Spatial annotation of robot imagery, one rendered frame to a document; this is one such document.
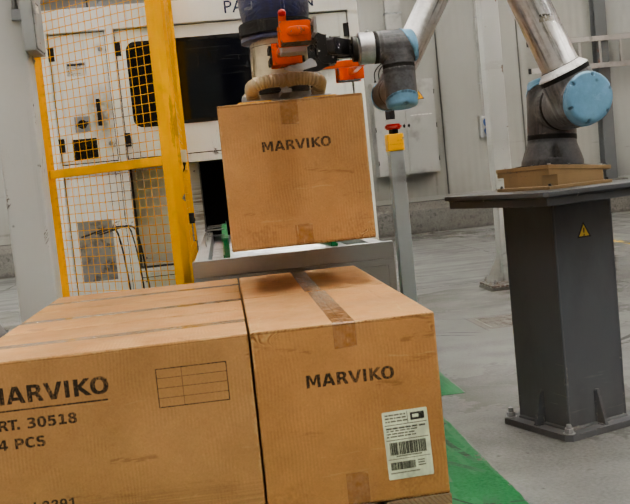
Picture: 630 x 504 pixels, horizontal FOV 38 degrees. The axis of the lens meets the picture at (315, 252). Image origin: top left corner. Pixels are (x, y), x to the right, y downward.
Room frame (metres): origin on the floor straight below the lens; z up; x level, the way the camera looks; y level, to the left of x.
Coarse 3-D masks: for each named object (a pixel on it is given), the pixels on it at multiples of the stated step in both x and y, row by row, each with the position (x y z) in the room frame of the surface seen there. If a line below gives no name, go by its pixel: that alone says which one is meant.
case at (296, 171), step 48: (336, 96) 2.56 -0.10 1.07; (240, 144) 2.54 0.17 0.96; (288, 144) 2.55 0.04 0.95; (336, 144) 2.56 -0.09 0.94; (240, 192) 2.54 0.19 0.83; (288, 192) 2.54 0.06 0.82; (336, 192) 2.55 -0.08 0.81; (240, 240) 2.53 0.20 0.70; (288, 240) 2.54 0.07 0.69; (336, 240) 2.55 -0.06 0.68
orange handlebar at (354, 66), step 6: (288, 30) 2.22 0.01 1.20; (294, 30) 2.21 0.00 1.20; (300, 30) 2.21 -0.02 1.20; (306, 30) 2.22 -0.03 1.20; (276, 54) 2.56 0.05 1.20; (342, 60) 2.92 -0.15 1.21; (348, 60) 2.92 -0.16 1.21; (330, 66) 2.91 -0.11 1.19; (336, 66) 2.92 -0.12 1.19; (342, 66) 2.92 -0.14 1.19; (348, 66) 2.92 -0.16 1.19; (354, 66) 2.93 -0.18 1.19; (360, 66) 2.94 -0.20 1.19; (348, 72) 3.14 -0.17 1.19; (354, 72) 3.08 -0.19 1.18
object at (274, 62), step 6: (270, 48) 2.58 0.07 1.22; (276, 48) 2.57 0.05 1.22; (270, 54) 2.63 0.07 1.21; (270, 60) 2.58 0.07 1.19; (276, 60) 2.57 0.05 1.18; (282, 60) 2.57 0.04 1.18; (288, 60) 2.58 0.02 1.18; (294, 60) 2.58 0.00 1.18; (300, 60) 2.58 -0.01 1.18; (270, 66) 2.62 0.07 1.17; (276, 66) 2.65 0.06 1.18; (282, 66) 2.65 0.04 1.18
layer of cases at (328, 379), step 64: (64, 320) 2.44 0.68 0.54; (128, 320) 2.31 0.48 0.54; (192, 320) 2.20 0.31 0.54; (256, 320) 2.09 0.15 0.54; (320, 320) 2.00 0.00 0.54; (384, 320) 1.95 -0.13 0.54; (0, 384) 1.87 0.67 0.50; (64, 384) 1.89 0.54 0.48; (128, 384) 1.90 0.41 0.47; (192, 384) 1.91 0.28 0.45; (256, 384) 1.92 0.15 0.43; (320, 384) 1.94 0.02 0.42; (384, 384) 1.95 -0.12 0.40; (0, 448) 1.87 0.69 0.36; (64, 448) 1.88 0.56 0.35; (128, 448) 1.90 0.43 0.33; (192, 448) 1.91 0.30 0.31; (256, 448) 1.92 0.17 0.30; (320, 448) 1.93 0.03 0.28; (384, 448) 1.95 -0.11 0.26
